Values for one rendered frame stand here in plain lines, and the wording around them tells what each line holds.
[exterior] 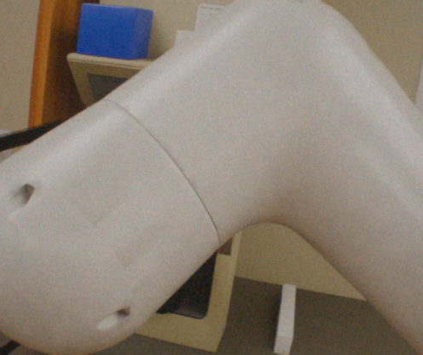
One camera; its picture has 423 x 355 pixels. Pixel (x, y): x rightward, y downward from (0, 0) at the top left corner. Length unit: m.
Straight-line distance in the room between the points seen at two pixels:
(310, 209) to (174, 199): 0.08
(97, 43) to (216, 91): 0.68
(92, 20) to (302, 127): 0.70
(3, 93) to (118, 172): 1.43
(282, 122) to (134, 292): 0.11
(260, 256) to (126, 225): 1.28
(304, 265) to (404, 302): 1.22
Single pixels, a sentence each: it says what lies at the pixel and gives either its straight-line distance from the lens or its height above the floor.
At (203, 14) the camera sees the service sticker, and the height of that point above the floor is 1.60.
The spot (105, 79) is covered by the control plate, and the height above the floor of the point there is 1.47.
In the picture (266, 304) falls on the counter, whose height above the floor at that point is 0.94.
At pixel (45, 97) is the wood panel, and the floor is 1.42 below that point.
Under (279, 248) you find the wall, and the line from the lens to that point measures 1.52.
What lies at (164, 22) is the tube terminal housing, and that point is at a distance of 1.03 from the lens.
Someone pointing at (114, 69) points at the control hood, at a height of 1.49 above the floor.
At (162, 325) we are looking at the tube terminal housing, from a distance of 1.18.
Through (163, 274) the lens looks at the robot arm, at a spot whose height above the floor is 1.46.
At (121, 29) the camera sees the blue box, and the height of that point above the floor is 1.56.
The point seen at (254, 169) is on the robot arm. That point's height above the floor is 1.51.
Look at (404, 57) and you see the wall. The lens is 1.43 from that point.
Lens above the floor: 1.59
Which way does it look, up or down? 16 degrees down
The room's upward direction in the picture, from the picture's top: 8 degrees clockwise
